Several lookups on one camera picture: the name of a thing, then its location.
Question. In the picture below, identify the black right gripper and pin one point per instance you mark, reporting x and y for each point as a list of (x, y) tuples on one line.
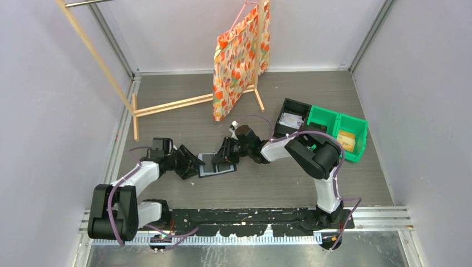
[(225, 153)]

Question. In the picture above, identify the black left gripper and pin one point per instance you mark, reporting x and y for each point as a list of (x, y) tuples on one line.
[(186, 171)]

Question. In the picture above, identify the dark credit card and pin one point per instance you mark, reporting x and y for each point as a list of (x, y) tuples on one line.
[(223, 168)]

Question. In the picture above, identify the black card holder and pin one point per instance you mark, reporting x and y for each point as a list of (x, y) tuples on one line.
[(210, 169)]

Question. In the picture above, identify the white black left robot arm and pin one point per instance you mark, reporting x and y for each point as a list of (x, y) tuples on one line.
[(115, 212)]

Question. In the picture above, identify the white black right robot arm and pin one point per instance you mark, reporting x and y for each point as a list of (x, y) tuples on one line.
[(316, 152)]

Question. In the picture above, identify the white card in black bin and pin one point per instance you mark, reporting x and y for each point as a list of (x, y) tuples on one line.
[(291, 120)]

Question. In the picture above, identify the yellow cards in green bin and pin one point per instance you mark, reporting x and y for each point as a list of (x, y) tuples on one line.
[(347, 140)]

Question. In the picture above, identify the black storage bin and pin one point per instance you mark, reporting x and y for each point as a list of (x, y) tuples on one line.
[(293, 107)]

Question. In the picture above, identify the wooden clothes rack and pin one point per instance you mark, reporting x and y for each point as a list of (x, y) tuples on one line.
[(129, 102)]

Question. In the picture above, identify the floral fabric bag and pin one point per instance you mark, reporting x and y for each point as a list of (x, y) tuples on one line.
[(241, 56)]

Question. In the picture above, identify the green double storage bin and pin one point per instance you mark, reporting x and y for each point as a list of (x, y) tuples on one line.
[(330, 122)]

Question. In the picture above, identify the pink clothes hanger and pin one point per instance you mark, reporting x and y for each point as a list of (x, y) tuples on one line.
[(245, 4)]

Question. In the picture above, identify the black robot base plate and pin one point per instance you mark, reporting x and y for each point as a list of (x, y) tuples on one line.
[(246, 222)]

